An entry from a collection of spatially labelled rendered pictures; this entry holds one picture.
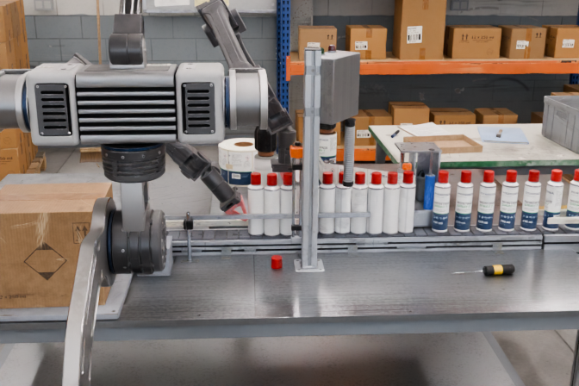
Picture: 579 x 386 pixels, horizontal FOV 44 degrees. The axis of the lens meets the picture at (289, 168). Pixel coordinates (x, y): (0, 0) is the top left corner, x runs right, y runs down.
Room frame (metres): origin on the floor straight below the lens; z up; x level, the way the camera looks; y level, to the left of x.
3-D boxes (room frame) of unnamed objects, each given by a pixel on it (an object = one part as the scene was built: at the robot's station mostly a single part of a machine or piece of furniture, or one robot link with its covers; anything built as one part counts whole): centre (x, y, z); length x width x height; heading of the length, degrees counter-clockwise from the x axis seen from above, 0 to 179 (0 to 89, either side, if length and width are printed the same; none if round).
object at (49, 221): (1.82, 0.65, 0.99); 0.30 x 0.24 x 0.27; 95
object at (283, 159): (2.22, 0.01, 1.12); 0.10 x 0.07 x 0.07; 94
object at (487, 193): (2.20, -0.65, 0.98); 0.05 x 0.05 x 0.20
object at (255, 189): (2.15, 0.11, 0.98); 0.05 x 0.05 x 0.20
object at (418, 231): (2.16, -0.01, 0.86); 1.65 x 0.08 x 0.04; 94
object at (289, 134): (2.22, 0.01, 1.19); 0.07 x 0.06 x 0.07; 5
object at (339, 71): (2.08, -0.12, 1.38); 0.17 x 0.10 x 0.19; 149
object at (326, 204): (2.17, -0.12, 0.98); 0.05 x 0.05 x 0.20
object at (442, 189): (2.19, -0.50, 0.98); 0.05 x 0.05 x 0.20
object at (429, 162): (2.28, -0.43, 1.01); 0.14 x 0.13 x 0.26; 94
